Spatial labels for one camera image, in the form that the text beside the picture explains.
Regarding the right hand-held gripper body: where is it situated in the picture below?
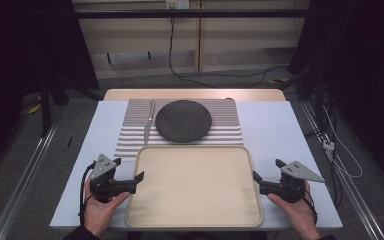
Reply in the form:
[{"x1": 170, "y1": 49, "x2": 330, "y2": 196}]
[{"x1": 259, "y1": 160, "x2": 326, "y2": 204}]

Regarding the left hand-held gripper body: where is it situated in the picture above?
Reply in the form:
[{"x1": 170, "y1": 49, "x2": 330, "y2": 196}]
[{"x1": 89, "y1": 153, "x2": 138, "y2": 204}]

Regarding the person's left hand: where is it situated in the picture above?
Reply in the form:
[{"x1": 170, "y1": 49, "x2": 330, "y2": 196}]
[{"x1": 83, "y1": 174, "x2": 131, "y2": 238}]

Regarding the person's right hand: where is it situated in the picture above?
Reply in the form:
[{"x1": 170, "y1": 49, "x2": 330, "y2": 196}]
[{"x1": 267, "y1": 181, "x2": 322, "y2": 240}]

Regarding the white table cover sheet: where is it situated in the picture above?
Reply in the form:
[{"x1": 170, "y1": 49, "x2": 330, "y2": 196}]
[{"x1": 49, "y1": 100, "x2": 344, "y2": 230}]

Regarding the striped grey placemat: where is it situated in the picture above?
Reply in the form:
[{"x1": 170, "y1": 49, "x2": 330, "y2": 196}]
[{"x1": 114, "y1": 98, "x2": 245, "y2": 163}]

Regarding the silver metal fork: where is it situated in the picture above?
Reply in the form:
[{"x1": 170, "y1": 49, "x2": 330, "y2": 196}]
[{"x1": 143, "y1": 99, "x2": 157, "y2": 146}]

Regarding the beige rectangular tray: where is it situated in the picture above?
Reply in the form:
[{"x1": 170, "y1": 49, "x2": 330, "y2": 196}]
[{"x1": 125, "y1": 144, "x2": 264, "y2": 229}]

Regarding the person's left dark sleeve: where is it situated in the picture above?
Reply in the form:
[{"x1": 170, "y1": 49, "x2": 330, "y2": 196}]
[{"x1": 62, "y1": 224, "x2": 102, "y2": 240}]

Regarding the round black plate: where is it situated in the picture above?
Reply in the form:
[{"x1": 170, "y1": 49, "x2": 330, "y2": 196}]
[{"x1": 154, "y1": 99, "x2": 213, "y2": 144}]

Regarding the black metal stand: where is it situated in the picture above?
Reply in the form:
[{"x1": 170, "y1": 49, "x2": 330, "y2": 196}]
[{"x1": 39, "y1": 74, "x2": 71, "y2": 138}]

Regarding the light wooden table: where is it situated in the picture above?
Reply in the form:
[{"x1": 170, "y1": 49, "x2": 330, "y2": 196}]
[{"x1": 103, "y1": 88, "x2": 287, "y2": 102}]

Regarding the black curtain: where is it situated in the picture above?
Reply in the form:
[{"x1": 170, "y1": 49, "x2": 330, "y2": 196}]
[
  {"x1": 0, "y1": 0, "x2": 100, "y2": 174},
  {"x1": 288, "y1": 0, "x2": 384, "y2": 183}
]

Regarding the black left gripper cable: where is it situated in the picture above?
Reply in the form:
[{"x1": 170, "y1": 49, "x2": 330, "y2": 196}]
[{"x1": 78, "y1": 162, "x2": 97, "y2": 225}]

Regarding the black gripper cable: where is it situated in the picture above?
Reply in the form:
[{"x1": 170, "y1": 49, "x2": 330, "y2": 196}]
[
  {"x1": 289, "y1": 186, "x2": 319, "y2": 225},
  {"x1": 78, "y1": 162, "x2": 97, "y2": 225}
]

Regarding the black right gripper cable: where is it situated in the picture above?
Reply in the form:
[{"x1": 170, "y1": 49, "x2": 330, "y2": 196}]
[{"x1": 289, "y1": 186, "x2": 319, "y2": 225}]

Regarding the metal floor rail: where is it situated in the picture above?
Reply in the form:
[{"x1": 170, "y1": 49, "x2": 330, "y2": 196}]
[
  {"x1": 300, "y1": 99, "x2": 384, "y2": 240},
  {"x1": 0, "y1": 121, "x2": 61, "y2": 240}
]

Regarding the thin white cable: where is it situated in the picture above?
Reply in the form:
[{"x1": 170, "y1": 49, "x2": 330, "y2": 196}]
[{"x1": 322, "y1": 105, "x2": 364, "y2": 179}]

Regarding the long black wall cable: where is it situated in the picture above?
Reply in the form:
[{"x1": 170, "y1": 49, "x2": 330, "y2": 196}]
[{"x1": 168, "y1": 16, "x2": 291, "y2": 90}]

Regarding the white wall socket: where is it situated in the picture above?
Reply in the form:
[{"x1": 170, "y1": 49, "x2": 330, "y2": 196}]
[{"x1": 165, "y1": 0, "x2": 191, "y2": 10}]

